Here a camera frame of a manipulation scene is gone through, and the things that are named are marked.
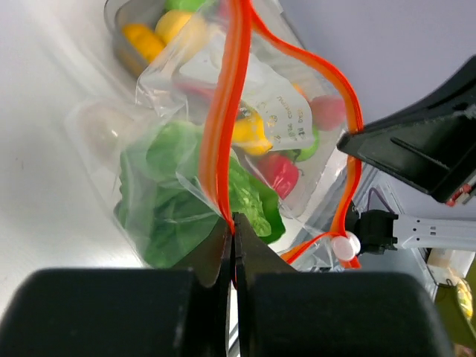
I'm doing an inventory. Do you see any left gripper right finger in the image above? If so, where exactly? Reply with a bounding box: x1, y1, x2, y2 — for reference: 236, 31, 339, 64
233, 213, 297, 356

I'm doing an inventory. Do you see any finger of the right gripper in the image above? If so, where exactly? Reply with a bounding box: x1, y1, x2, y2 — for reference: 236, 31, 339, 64
337, 57, 475, 203

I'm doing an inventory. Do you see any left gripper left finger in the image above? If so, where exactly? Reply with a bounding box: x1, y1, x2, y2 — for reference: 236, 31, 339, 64
174, 220, 232, 356

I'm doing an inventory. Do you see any toy yellow lemon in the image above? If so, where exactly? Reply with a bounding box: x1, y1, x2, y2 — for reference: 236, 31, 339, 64
155, 10, 209, 51

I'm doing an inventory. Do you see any toy napa cabbage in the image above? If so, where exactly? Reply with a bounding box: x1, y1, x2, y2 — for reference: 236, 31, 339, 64
115, 121, 286, 268

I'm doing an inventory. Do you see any toy red bell pepper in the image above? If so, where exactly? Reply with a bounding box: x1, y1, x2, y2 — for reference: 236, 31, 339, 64
257, 153, 300, 199

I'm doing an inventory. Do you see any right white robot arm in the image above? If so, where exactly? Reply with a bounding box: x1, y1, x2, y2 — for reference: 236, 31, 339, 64
337, 57, 475, 254

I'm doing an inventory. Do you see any toy yellow pear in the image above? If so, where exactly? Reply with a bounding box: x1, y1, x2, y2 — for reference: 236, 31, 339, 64
232, 106, 273, 156

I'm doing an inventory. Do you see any toy green cucumber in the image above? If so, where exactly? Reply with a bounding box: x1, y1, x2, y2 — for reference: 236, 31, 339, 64
164, 0, 207, 12

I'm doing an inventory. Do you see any clear zip top bag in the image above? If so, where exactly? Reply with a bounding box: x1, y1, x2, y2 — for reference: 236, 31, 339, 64
66, 1, 363, 268

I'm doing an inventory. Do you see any grey plastic food bin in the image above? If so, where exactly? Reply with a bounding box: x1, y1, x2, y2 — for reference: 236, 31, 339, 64
103, 0, 306, 79

